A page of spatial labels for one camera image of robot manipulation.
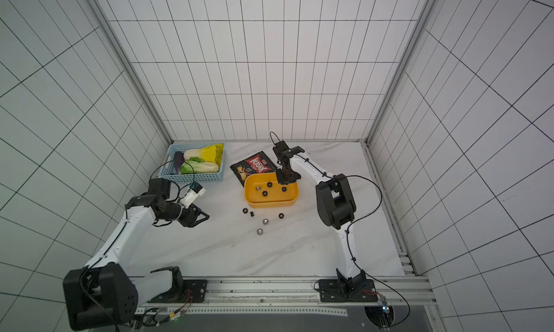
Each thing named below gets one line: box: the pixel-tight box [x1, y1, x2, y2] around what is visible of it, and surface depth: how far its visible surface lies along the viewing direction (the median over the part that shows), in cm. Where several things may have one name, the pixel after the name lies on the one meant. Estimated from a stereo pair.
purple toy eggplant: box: [174, 150, 185, 174], surface depth 109 cm
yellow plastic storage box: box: [243, 172, 300, 208], surface depth 100 cm
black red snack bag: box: [229, 150, 278, 187], surface depth 111 cm
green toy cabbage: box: [180, 156, 220, 174], surface depth 102 cm
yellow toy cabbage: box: [183, 143, 225, 168], surface depth 107 cm
